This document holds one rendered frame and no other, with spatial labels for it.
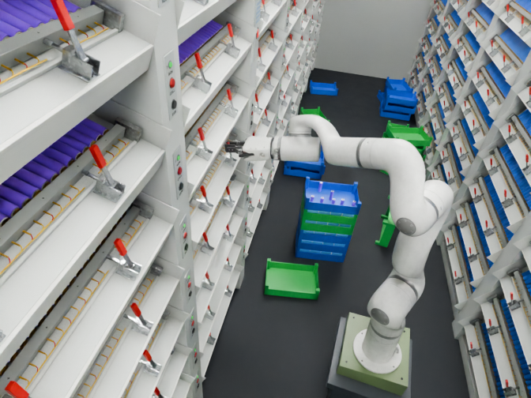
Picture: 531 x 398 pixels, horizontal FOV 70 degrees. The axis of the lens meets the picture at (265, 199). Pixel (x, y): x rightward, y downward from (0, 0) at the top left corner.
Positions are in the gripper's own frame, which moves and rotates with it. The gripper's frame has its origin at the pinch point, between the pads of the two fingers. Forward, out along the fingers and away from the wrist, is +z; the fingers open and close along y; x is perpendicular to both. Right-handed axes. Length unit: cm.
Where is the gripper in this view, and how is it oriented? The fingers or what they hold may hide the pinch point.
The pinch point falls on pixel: (231, 147)
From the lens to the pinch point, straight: 137.2
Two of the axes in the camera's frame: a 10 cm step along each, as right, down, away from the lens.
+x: -0.9, -7.9, -6.1
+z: -9.7, -0.6, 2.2
